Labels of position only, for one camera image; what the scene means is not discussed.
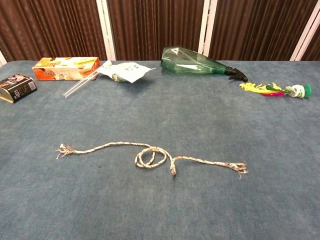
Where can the blue table cloth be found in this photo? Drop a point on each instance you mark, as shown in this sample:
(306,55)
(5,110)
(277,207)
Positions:
(160,155)

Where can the white plastic snack bag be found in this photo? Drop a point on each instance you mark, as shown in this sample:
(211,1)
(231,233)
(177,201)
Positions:
(127,71)

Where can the green spray bottle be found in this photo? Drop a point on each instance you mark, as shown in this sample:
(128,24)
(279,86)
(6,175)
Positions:
(190,63)

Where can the clear glass tube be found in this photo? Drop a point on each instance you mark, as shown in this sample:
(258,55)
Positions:
(80,85)

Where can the orange biscuit box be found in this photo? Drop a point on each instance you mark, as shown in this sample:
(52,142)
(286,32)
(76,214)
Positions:
(62,70)

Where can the colourful feather shuttlecock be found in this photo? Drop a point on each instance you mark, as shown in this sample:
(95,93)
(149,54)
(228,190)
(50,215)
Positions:
(295,90)

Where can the black printed box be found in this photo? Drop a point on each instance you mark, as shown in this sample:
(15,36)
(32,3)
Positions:
(17,86)

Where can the white partition post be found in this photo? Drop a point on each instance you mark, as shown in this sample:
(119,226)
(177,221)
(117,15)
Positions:
(2,58)
(106,27)
(306,32)
(205,27)

